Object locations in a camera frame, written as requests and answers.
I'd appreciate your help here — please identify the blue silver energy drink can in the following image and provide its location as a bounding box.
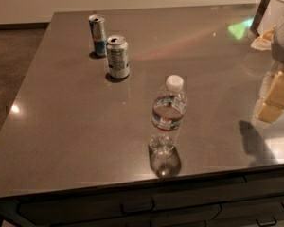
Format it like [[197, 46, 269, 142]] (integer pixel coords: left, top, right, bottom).
[[89, 14, 107, 58]]

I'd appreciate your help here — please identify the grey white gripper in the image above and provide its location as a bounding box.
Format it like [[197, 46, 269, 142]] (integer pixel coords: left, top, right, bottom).
[[255, 14, 284, 124]]

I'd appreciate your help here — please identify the silver green soda can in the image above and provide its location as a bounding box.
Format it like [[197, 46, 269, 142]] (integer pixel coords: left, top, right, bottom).
[[107, 35, 130, 79]]

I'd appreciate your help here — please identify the clear plastic water bottle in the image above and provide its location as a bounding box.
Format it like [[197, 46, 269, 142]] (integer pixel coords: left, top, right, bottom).
[[149, 75, 188, 157]]

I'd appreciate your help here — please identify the dark upright box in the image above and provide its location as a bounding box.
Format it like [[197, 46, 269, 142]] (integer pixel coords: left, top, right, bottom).
[[250, 0, 271, 36]]

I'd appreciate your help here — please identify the dark cabinet drawer front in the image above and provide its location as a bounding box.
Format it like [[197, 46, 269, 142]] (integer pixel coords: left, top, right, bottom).
[[17, 169, 284, 227]]

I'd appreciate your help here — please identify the white paper cup with lid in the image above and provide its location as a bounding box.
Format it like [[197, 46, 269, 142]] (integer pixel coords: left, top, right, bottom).
[[257, 0, 284, 34]]

